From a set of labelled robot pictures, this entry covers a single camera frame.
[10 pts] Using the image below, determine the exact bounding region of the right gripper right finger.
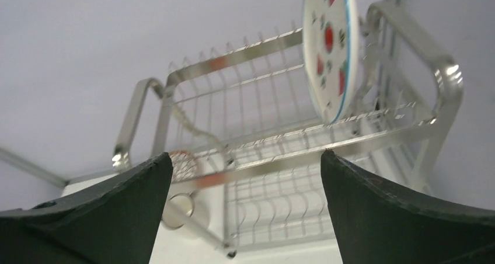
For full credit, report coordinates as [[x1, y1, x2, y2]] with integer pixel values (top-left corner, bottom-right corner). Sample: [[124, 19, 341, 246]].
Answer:
[[320, 150, 494, 263]]

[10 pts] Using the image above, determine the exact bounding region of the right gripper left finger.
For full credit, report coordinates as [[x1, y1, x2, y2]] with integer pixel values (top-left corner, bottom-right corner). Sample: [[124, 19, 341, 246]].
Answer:
[[1, 152, 173, 263]]

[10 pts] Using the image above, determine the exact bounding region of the brown petal pattern plate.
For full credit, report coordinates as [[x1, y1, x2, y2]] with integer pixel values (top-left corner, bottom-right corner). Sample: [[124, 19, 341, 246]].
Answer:
[[169, 150, 201, 182]]

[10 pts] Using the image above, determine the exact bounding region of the watermelon pattern round plate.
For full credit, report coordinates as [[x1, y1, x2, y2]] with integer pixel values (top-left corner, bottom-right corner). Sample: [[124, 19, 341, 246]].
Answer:
[[302, 0, 360, 124]]

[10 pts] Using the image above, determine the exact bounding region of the steel two-tier dish rack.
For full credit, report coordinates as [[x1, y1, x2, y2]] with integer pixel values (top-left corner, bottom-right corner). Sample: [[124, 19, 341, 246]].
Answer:
[[111, 0, 465, 260]]

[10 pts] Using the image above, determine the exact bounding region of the white mug black handle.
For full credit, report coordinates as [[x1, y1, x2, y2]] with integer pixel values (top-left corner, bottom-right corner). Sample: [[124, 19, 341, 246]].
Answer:
[[162, 193, 210, 230]]

